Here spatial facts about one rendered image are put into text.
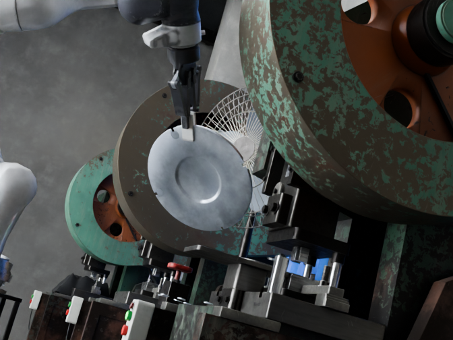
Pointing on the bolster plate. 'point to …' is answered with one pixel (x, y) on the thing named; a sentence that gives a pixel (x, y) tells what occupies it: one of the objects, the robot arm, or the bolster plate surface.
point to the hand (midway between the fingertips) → (189, 125)
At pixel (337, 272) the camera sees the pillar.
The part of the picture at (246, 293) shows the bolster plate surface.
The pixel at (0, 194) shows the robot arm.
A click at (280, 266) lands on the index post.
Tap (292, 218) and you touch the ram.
